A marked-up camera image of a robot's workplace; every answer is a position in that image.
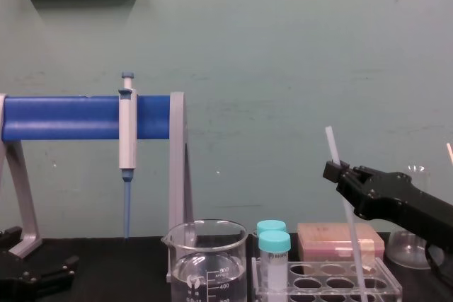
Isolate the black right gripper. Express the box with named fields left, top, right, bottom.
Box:
left=322, top=161, right=453, bottom=250

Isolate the translucent white stirring rod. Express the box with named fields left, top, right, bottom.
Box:
left=324, top=125, right=372, bottom=302

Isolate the white and blue pipette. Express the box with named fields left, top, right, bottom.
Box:
left=117, top=71, right=139, bottom=240

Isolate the clear acrylic tube rack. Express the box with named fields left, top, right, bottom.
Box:
left=251, top=255, right=404, bottom=302

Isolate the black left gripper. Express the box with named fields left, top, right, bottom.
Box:
left=0, top=225, right=81, bottom=302

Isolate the clear glass conical flask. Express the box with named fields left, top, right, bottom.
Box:
left=385, top=164, right=446, bottom=270

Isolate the glass beaker with water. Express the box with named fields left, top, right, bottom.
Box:
left=160, top=219, right=249, bottom=302

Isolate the blue and grey pipette stand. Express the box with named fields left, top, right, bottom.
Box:
left=0, top=91, right=195, bottom=259

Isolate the teal capped plastic tube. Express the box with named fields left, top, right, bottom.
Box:
left=257, top=230, right=292, bottom=291
left=256, top=219, right=287, bottom=238

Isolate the pinkish wooden box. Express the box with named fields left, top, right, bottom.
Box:
left=297, top=222, right=386, bottom=268

